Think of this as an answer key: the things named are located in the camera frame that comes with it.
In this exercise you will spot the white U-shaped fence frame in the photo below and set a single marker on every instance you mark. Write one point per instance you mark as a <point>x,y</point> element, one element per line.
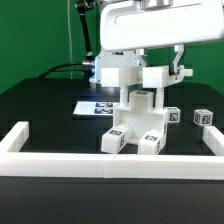
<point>15,162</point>

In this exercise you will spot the white tag sheet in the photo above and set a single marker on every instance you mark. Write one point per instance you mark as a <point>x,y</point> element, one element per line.
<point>94,108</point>

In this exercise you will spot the black jointed camera mount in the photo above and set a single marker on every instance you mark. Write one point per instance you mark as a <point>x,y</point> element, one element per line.
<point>83,6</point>

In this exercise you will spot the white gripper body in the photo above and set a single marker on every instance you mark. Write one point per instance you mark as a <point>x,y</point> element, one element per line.
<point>127,25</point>

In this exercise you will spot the white chair seat part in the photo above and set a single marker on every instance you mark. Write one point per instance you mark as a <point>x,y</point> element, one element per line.
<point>143,115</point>

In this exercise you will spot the white chair back frame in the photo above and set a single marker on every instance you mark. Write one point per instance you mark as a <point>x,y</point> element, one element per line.
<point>149,77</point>

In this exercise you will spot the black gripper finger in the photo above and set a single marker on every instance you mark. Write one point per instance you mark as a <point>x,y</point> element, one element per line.
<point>140,54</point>
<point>174,66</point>

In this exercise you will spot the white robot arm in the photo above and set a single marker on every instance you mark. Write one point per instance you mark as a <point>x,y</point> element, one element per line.
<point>124,58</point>

